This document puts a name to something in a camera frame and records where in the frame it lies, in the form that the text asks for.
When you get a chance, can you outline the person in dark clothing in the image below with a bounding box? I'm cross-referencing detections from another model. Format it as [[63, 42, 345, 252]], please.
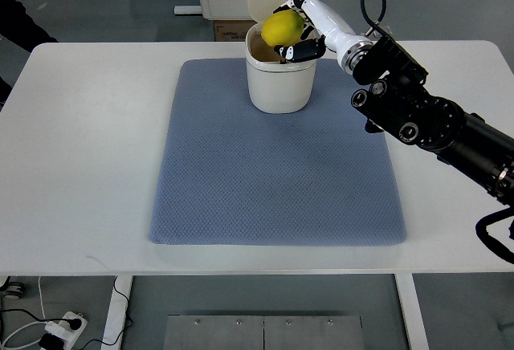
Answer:
[[0, 0, 59, 104]]

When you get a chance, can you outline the black caster wheel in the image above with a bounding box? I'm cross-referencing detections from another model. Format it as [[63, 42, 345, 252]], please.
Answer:
[[0, 276, 26, 299]]

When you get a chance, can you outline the metal floor plate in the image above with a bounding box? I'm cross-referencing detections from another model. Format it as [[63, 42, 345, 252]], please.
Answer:
[[163, 315, 365, 349]]

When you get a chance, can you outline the white trash bin with lid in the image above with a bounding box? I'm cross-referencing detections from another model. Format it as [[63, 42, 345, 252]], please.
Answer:
[[245, 0, 316, 114]]

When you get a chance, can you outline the white table leg right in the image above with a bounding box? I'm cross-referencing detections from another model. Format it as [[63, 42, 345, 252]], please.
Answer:
[[394, 274, 429, 350]]

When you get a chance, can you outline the white power strip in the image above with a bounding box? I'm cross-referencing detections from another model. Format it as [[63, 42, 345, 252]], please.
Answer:
[[45, 311, 88, 342]]

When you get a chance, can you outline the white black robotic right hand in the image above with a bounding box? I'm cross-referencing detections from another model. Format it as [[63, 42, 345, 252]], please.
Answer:
[[273, 0, 373, 74]]

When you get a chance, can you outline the cardboard box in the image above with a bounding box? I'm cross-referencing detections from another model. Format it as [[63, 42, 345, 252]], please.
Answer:
[[213, 20, 255, 42]]

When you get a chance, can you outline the blue quilted mat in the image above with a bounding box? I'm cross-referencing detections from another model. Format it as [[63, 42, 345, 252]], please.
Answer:
[[149, 59, 406, 246]]

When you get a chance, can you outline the white table leg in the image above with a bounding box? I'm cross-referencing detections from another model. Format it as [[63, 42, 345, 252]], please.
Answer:
[[394, 274, 429, 350], [100, 275, 133, 350]]

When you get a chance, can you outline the yellow lemon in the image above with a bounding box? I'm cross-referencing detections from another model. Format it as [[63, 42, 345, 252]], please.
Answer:
[[261, 10, 304, 47]]

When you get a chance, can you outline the white table leg left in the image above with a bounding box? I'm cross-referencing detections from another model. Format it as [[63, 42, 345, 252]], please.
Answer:
[[100, 275, 133, 350]]

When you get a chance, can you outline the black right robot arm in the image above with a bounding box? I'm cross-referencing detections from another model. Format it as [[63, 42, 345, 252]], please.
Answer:
[[345, 19, 513, 263]]

